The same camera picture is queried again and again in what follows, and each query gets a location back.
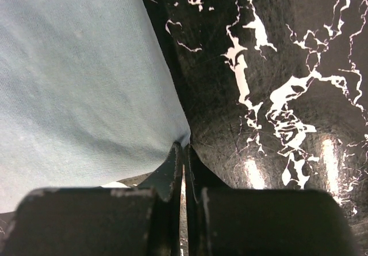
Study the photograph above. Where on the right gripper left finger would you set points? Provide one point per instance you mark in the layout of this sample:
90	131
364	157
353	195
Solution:
143	220

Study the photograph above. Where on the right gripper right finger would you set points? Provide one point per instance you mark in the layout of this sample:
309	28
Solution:
225	221

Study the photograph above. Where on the grey-blue t shirt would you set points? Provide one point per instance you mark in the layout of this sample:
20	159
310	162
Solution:
86	95

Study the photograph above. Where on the black marble mat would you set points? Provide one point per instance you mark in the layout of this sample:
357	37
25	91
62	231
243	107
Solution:
275	96

